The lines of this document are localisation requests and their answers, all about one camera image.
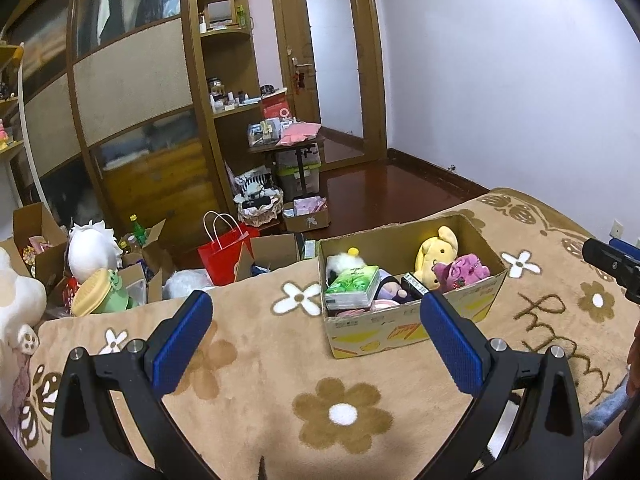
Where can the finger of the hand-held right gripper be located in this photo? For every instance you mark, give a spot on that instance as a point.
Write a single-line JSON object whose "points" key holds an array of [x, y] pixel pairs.
{"points": [[627, 250], [607, 257]]}

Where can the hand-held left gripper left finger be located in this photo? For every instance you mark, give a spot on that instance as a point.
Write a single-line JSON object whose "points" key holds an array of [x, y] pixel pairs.
{"points": [[182, 340]]}

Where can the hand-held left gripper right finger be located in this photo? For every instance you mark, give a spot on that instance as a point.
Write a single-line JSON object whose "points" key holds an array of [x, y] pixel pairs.
{"points": [[450, 340]]}

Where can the dark purple packet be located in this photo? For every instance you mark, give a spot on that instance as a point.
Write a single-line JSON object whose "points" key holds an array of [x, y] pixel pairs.
{"points": [[415, 284]]}

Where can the yellow plush toy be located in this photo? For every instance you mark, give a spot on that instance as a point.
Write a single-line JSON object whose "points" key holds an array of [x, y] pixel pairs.
{"points": [[435, 250]]}

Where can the pink bubble-wrapped package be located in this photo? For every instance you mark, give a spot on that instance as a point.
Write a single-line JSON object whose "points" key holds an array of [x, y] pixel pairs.
{"points": [[352, 312]]}

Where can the green tissue packet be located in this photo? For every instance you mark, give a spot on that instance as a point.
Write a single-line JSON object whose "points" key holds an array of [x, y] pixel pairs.
{"points": [[352, 287]]}

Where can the person's right forearm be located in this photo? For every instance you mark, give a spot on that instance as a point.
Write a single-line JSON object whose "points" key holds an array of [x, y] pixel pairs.
{"points": [[635, 360]]}

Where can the white fluffy bundle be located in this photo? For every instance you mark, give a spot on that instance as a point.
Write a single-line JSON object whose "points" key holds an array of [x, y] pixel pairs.
{"points": [[187, 282]]}

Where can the pink plush toy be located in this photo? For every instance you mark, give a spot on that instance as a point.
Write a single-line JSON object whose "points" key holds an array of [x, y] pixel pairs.
{"points": [[462, 272]]}

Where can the cardboard box with bottles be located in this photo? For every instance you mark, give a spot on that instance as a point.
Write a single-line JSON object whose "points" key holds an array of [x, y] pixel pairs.
{"points": [[155, 260]]}

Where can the green frog plush toy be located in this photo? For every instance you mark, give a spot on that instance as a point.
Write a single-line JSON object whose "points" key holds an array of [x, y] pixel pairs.
{"points": [[100, 295]]}

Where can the red paper bag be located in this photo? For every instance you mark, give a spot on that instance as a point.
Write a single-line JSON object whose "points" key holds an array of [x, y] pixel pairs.
{"points": [[225, 255]]}

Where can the green glass bottle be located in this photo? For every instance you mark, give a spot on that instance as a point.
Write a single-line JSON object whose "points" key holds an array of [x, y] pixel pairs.
{"points": [[137, 227]]}

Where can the white round plush toy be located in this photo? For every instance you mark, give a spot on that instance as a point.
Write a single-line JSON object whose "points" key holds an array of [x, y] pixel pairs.
{"points": [[92, 252]]}

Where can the person's blue jeans leg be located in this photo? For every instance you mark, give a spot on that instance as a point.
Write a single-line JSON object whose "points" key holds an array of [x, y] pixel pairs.
{"points": [[602, 412]]}

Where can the brown cardboard box with flaps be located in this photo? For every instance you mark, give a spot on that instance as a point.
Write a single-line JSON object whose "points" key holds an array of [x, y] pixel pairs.
{"points": [[272, 250]]}

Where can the wicker basket with lace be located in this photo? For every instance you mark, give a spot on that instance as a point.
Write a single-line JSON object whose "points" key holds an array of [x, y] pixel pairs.
{"points": [[260, 210]]}

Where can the small green box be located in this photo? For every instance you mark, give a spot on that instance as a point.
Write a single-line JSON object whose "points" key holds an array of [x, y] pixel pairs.
{"points": [[311, 249]]}

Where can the large white plush toy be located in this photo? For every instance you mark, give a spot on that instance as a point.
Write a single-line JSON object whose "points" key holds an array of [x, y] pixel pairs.
{"points": [[17, 300]]}

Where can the small cardboard box pink items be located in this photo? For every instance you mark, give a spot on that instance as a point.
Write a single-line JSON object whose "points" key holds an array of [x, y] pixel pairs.
{"points": [[307, 220]]}

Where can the cardboard box with colourful toys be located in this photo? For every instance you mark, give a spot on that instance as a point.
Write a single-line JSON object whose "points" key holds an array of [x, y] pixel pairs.
{"points": [[40, 240]]}

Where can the clear storage bin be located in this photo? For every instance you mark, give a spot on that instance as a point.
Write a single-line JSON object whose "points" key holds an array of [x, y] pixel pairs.
{"points": [[310, 172]]}

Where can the small side table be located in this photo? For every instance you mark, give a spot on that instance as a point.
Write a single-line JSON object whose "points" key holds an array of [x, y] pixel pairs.
{"points": [[300, 147]]}

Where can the pink folded cloth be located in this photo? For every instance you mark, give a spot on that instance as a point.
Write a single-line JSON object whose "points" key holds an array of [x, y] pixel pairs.
{"points": [[300, 132]]}

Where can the red gift box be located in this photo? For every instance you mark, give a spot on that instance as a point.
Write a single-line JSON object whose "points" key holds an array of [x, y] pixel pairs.
{"points": [[275, 105]]}

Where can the wooden wardrobe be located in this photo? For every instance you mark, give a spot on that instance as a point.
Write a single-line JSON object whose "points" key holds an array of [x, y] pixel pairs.
{"points": [[135, 85]]}

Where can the wooden corner shelf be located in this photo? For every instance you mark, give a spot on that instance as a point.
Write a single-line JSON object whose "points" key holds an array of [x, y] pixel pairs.
{"points": [[227, 60]]}

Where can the wooden door with frosted glass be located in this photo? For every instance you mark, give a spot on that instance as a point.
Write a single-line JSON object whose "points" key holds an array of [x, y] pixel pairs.
{"points": [[332, 45]]}

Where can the small framed mirror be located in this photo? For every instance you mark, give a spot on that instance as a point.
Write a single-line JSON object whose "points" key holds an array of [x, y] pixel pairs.
{"points": [[219, 10]]}

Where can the grey wall outlet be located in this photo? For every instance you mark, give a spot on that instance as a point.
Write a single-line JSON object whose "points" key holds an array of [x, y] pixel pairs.
{"points": [[617, 228]]}

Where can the yellow wall shelf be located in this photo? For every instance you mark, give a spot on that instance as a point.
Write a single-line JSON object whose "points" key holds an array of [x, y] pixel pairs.
{"points": [[10, 100]]}

